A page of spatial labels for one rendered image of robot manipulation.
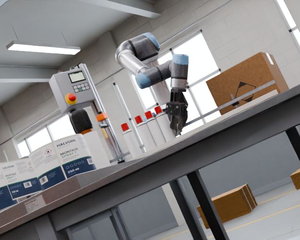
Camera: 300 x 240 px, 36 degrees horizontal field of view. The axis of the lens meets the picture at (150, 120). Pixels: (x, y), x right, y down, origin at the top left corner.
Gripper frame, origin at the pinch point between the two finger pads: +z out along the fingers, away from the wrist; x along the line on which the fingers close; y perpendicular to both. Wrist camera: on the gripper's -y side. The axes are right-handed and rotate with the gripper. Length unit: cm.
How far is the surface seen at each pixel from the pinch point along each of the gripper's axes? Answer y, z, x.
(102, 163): 31.3, 12.3, -20.2
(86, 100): -7, -11, -53
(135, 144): 2.0, 6.8, -19.6
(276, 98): 85, -18, 54
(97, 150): 31.2, 7.4, -23.0
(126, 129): 1.8, 0.6, -24.6
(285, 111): 81, -15, 56
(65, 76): -2, -23, -63
